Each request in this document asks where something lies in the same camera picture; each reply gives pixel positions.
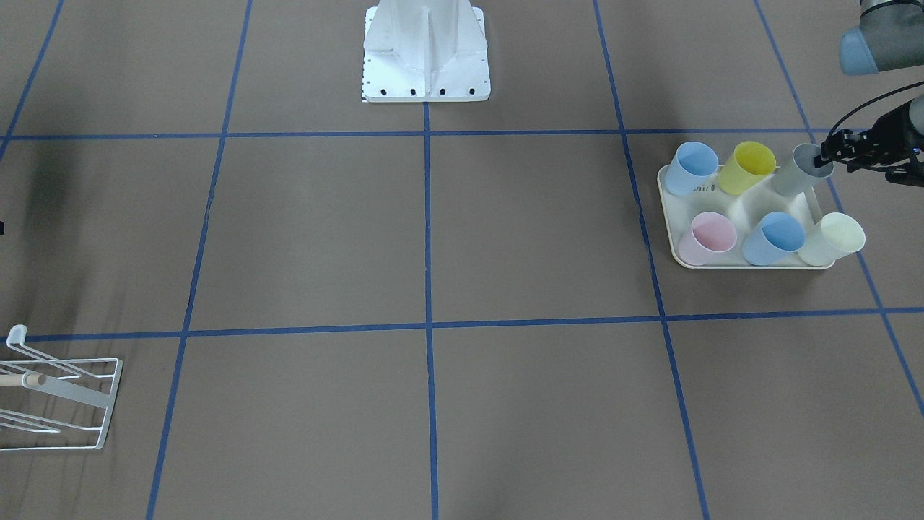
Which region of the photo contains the cream plastic tray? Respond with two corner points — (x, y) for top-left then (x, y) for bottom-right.
(657, 165), (834, 270)

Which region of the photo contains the white wire cup rack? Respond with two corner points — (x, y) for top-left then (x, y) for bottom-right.
(2, 324), (125, 452)

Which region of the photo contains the grey plastic cup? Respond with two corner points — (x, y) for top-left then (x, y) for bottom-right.
(771, 144), (835, 197)

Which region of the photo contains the light blue cup back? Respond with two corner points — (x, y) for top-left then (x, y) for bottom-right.
(663, 141), (719, 196)

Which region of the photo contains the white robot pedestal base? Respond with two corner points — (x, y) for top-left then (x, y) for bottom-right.
(361, 1), (492, 103)

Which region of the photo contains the light blue cup front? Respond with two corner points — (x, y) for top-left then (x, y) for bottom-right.
(742, 212), (806, 267)

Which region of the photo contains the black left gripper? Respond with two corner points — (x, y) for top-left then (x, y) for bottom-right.
(819, 97), (923, 187)

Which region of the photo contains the pink plastic cup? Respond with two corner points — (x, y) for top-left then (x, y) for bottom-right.
(677, 212), (737, 267)

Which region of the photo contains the cream white plastic cup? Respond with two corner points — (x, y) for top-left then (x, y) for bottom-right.
(796, 212), (867, 267)

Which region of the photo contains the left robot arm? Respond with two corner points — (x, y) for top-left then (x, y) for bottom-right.
(813, 1), (923, 187)

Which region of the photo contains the yellow plastic cup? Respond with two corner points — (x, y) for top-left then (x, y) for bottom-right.
(718, 141), (777, 196)

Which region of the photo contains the light blue cup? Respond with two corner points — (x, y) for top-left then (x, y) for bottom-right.
(742, 212), (806, 267)
(663, 141), (719, 196)

